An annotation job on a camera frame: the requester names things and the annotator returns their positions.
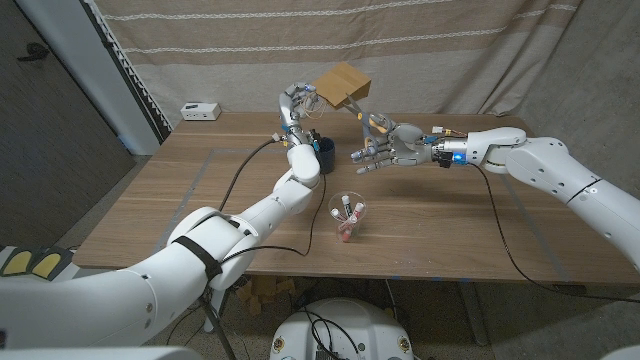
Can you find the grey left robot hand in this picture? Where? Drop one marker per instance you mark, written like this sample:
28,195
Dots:
292,112

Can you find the clear plastic cup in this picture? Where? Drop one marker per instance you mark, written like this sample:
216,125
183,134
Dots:
334,200

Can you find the grey table leg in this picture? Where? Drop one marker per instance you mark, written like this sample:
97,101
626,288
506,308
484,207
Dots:
474,320

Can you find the pile of wooden blocks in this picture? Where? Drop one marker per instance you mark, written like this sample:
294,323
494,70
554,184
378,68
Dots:
265,290

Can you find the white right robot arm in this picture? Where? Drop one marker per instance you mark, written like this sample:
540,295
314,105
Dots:
550,160

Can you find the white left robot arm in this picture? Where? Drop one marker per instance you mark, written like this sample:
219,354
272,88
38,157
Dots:
125,300

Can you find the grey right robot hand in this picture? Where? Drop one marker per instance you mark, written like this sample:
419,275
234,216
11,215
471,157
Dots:
410,147

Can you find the white marker black band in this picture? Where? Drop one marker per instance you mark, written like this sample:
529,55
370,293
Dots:
346,205

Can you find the navy blue mug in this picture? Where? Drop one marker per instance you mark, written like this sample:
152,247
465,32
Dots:
327,157

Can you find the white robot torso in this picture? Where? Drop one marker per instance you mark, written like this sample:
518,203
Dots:
370,330

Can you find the brown paper bag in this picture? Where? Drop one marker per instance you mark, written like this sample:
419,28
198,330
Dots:
345,82

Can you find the white power strip box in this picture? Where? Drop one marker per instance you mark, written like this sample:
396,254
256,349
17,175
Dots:
200,111

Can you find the white door frame post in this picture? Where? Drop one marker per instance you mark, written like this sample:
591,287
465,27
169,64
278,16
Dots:
95,75

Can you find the beige striped curtain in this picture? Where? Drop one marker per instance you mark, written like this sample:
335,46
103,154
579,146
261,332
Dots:
225,60

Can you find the white table leg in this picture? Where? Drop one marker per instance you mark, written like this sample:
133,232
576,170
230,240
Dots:
223,306

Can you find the white capped marker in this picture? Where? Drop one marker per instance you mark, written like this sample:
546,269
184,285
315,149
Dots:
336,214

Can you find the white marker red cap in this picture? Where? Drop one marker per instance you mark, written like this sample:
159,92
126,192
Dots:
358,209

